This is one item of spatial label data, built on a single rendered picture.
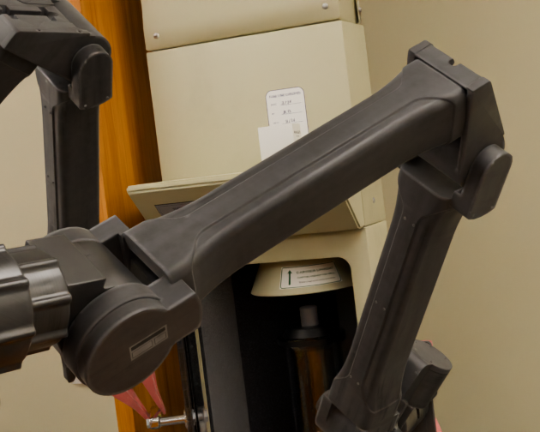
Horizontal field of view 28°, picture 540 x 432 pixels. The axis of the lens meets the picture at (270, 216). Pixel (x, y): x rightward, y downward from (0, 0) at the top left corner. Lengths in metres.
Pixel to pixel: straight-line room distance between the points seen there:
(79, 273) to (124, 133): 0.98
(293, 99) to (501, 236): 0.55
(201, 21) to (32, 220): 0.83
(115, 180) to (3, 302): 0.99
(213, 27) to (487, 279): 0.69
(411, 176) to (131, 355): 0.36
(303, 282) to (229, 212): 0.84
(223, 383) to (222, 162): 0.36
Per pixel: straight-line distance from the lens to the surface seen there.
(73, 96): 1.14
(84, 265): 0.74
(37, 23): 1.09
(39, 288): 0.71
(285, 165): 0.83
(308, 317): 1.70
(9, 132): 2.35
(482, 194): 0.97
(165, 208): 1.58
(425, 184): 0.99
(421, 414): 1.32
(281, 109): 1.59
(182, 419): 1.43
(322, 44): 1.57
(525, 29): 1.94
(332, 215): 1.52
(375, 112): 0.87
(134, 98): 1.74
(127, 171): 1.69
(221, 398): 1.74
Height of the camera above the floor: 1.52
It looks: 3 degrees down
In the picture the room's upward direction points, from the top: 7 degrees counter-clockwise
